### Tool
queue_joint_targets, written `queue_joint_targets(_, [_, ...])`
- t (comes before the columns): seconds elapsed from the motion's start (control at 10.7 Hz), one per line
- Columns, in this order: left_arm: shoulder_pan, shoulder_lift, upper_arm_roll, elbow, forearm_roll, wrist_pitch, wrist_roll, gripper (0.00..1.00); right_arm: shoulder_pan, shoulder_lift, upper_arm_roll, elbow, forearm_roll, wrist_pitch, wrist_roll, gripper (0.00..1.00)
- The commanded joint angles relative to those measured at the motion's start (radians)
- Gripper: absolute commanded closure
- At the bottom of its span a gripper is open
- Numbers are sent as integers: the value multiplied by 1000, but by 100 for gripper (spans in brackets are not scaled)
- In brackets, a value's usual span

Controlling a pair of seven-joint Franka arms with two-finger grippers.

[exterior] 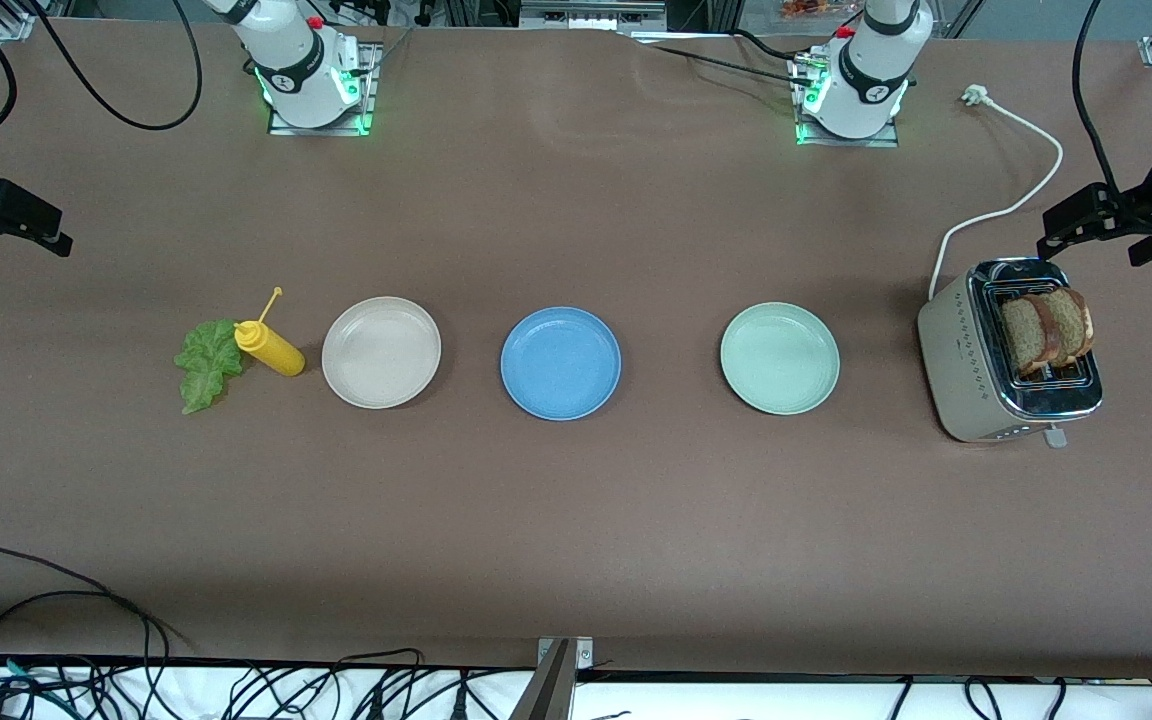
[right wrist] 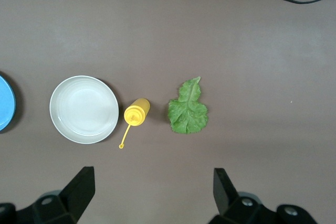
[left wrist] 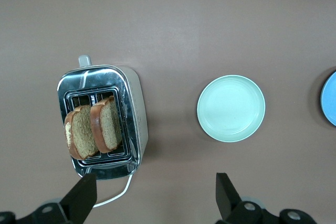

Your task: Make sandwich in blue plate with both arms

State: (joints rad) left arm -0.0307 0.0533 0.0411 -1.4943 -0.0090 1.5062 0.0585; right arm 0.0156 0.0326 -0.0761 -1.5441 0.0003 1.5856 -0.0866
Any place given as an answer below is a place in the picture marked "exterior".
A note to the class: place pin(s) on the grey aluminium bar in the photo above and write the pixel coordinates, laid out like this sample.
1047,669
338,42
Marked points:
544,695

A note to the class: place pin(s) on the blue round plate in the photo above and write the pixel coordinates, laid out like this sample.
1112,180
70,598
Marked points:
561,363

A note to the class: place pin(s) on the orange packet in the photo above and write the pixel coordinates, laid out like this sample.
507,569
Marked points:
811,8

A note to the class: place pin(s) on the metal table edge bracket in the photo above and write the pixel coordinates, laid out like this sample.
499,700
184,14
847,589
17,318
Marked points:
584,650

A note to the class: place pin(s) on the yellow squeeze bottle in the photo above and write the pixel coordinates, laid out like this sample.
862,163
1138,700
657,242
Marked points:
276,352

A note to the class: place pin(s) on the grey metal device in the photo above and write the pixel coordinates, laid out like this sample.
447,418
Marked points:
591,12

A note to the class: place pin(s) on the pale green round plate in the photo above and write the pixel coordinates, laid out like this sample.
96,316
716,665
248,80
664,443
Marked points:
780,358

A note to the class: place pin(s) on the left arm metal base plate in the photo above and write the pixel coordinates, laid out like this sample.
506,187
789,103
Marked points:
886,142

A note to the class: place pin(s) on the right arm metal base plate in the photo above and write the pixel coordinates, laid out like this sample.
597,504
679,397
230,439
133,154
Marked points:
372,100

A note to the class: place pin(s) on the beige round plate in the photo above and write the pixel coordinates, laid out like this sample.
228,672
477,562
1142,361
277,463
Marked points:
381,352

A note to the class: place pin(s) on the green lettuce leaf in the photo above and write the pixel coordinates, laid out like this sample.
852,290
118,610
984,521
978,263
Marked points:
204,365

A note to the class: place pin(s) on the beige chrome toaster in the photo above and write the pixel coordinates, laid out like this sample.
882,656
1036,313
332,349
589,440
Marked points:
956,370

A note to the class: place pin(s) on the brown bread slice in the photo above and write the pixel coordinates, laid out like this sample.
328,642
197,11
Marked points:
1024,335
1078,320

